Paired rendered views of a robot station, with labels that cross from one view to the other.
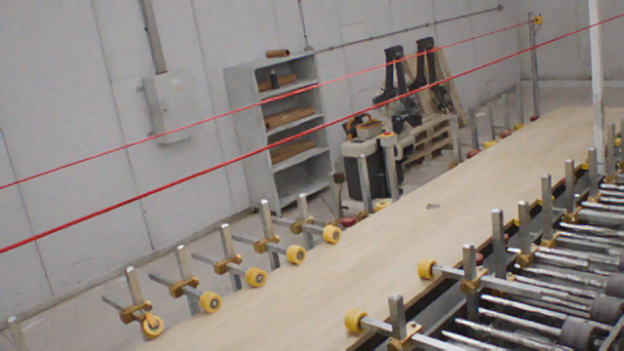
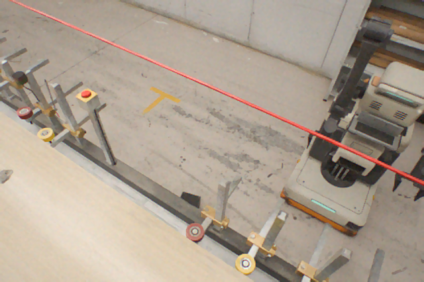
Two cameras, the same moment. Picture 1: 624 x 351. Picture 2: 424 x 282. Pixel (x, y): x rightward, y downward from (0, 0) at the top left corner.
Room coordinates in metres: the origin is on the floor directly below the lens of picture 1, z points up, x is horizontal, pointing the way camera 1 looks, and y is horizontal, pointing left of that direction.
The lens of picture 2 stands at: (3.66, -1.59, 2.10)
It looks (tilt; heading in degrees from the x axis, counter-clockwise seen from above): 51 degrees down; 72
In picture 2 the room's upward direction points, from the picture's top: 4 degrees clockwise
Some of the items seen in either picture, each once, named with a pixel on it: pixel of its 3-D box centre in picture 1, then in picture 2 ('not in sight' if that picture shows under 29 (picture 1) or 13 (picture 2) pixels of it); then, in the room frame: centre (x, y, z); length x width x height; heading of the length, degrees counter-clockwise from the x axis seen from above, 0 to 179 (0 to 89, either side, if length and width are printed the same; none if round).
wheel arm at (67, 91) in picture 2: (324, 223); (55, 100); (3.09, -0.02, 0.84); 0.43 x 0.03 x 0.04; 42
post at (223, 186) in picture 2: (456, 148); (220, 209); (3.90, -1.03, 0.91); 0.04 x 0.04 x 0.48; 42
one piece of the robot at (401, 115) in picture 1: (405, 117); (371, 135); (4.79, -0.85, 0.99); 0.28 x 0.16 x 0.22; 133
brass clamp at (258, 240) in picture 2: not in sight; (261, 244); (4.05, -1.20, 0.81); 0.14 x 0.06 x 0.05; 132
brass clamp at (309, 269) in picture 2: not in sight; (312, 275); (4.22, -1.38, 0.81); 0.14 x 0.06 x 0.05; 132
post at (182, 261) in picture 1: (190, 293); not in sight; (2.38, 0.63, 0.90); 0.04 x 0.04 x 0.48; 42
